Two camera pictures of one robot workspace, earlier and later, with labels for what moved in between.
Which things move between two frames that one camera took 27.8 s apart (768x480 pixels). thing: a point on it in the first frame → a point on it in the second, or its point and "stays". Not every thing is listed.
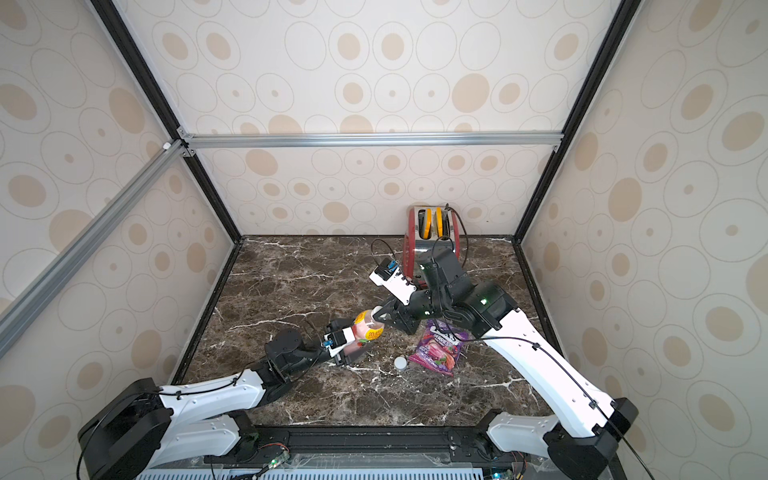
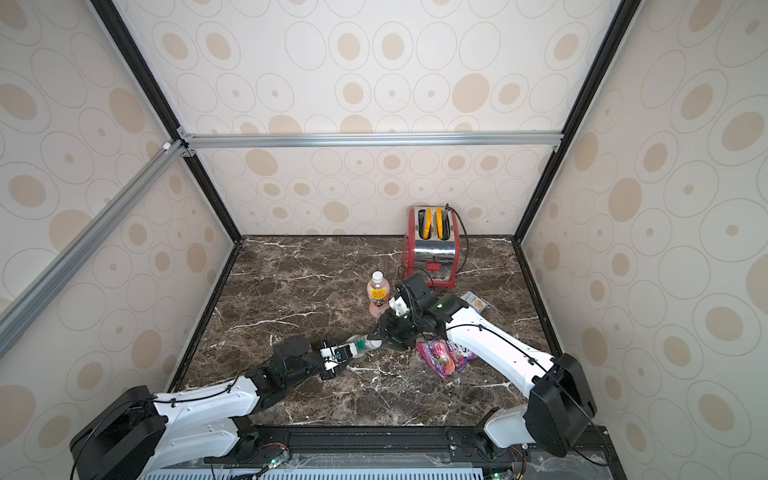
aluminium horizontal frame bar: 191,142 stays
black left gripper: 347,360 → 330,373
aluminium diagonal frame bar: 89,240 stays
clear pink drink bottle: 364,330 → 378,289
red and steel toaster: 429,228 stays
